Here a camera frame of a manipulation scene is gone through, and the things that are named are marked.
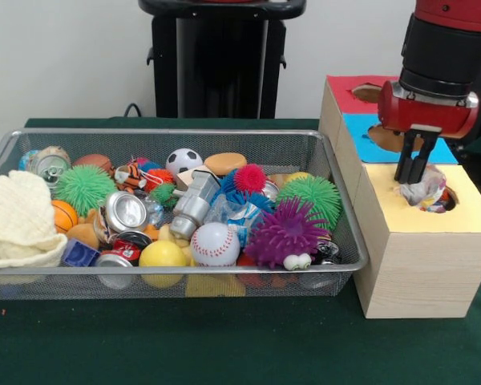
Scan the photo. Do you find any shallow metal mesh bin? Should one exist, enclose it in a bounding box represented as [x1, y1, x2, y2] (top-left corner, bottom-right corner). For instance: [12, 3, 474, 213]
[0, 128, 370, 301]

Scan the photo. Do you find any white baseball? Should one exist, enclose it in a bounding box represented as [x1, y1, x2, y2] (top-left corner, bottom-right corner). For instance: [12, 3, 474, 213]
[190, 222, 241, 268]

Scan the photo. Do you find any yellow smiley ball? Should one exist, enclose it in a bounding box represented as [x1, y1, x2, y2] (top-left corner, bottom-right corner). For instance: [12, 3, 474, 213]
[139, 241, 188, 268]

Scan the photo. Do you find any cream knitted cloth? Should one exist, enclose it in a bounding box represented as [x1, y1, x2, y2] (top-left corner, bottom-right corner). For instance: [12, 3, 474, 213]
[0, 170, 68, 270]

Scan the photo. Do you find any colourful patterned cloth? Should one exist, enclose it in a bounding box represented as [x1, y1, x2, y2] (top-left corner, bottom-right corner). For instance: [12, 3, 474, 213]
[398, 164, 453, 213]

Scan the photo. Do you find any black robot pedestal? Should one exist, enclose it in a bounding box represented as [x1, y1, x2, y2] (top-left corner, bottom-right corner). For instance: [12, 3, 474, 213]
[138, 0, 308, 120]

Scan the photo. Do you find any small pink spiky ball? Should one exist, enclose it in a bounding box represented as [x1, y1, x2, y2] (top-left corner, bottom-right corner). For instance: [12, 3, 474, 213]
[235, 162, 269, 193]

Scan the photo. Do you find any green puffer ball with eyes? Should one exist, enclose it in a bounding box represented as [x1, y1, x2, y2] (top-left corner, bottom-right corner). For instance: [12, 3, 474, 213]
[275, 175, 342, 233]

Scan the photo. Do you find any wooden box with three holes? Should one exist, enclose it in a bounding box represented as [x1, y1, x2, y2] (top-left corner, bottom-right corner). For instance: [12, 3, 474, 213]
[318, 75, 481, 321]

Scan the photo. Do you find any orange round sponge disc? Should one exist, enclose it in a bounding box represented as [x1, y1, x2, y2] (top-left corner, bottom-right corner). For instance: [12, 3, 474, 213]
[203, 152, 249, 176]

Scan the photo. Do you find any small soccer ball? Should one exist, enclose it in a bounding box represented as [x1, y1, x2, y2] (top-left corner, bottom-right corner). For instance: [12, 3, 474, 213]
[165, 148, 204, 176]

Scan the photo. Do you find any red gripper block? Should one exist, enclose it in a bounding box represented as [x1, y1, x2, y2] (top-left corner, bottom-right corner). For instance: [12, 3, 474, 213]
[377, 79, 480, 184]

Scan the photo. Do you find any crushed silver can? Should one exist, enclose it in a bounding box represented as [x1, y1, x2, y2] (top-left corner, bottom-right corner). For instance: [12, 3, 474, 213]
[103, 191, 148, 234]

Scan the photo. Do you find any purple spiky fish toy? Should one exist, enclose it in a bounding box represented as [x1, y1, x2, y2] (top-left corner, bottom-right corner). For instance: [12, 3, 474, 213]
[243, 196, 332, 272]

